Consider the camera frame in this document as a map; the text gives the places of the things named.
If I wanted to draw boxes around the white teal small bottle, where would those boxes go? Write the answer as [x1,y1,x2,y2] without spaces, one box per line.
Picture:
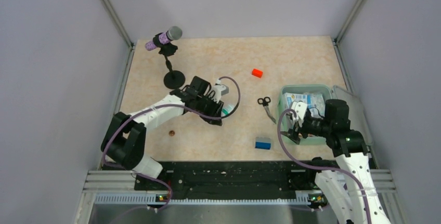
[221,104,235,116]

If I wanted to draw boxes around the green plastic medicine box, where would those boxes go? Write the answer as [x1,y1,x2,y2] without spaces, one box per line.
[278,84,336,146]

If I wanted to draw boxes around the purple grey microphone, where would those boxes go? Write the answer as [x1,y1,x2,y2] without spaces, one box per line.
[145,26,183,51]

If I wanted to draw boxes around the blue cotton ball bag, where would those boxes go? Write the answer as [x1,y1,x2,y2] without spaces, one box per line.
[282,93,325,111]

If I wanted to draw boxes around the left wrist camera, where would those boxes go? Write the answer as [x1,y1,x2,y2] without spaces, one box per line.
[209,79,229,103]

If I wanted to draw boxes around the translucent box lid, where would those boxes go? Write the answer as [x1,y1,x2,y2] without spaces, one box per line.
[332,85,373,146]

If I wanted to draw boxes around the blue grey small box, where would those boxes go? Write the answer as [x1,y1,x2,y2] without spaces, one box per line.
[254,137,272,150]

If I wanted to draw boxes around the black microphone stand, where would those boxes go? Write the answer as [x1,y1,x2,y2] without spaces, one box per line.
[158,43,185,89]

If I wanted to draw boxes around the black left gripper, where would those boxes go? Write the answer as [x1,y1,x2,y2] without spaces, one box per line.
[195,94,224,126]

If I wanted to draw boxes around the orange block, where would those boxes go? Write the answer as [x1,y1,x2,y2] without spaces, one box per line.
[251,69,263,78]

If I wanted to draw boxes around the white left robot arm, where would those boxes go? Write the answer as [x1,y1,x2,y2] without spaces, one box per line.
[100,76,229,189]

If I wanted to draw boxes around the black handled scissors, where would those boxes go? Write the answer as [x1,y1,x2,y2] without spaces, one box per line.
[257,97,277,124]

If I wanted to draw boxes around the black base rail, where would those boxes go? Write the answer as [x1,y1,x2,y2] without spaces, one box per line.
[134,161,319,200]

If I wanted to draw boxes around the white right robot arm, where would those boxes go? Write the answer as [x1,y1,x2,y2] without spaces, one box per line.
[277,99,390,223]

